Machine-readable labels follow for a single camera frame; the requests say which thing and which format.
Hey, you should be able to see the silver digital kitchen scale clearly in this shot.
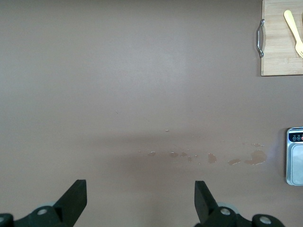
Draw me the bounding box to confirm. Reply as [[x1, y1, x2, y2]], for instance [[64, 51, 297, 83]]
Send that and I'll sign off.
[[285, 127, 303, 185]]

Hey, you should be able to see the brown liquid puddle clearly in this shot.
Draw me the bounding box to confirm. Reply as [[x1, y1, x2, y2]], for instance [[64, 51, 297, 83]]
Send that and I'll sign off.
[[243, 149, 267, 166]]

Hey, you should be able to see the yellow plastic fork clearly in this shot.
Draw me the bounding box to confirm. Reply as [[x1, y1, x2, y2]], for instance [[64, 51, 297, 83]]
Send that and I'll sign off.
[[283, 9, 303, 59]]

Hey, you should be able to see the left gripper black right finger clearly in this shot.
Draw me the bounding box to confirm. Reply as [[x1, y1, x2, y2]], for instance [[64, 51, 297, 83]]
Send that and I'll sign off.
[[194, 181, 285, 227]]

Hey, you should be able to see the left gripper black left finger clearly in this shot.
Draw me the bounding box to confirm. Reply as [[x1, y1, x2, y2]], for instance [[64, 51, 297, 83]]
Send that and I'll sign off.
[[0, 179, 87, 227]]

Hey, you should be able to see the wooden cutting board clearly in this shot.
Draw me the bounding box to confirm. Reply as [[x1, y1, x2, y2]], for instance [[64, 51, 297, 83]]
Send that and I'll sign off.
[[257, 0, 303, 77]]

